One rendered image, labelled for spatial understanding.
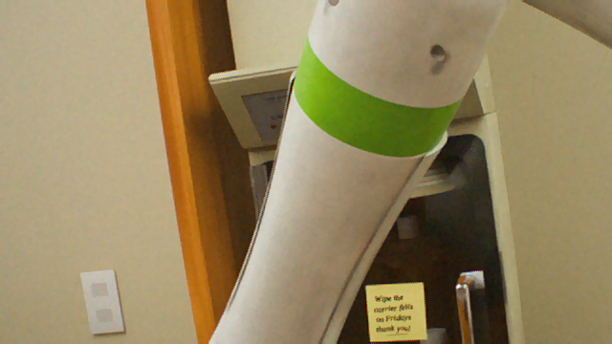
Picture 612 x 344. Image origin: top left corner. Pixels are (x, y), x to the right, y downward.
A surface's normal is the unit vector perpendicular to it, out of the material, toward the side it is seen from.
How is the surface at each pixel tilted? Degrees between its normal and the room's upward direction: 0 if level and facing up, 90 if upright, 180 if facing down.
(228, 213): 90
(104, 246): 90
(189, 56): 90
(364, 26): 105
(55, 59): 90
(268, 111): 135
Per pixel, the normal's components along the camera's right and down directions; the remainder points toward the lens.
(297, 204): -0.62, 0.39
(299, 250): -0.40, 0.51
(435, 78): 0.28, 0.68
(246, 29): -0.26, 0.09
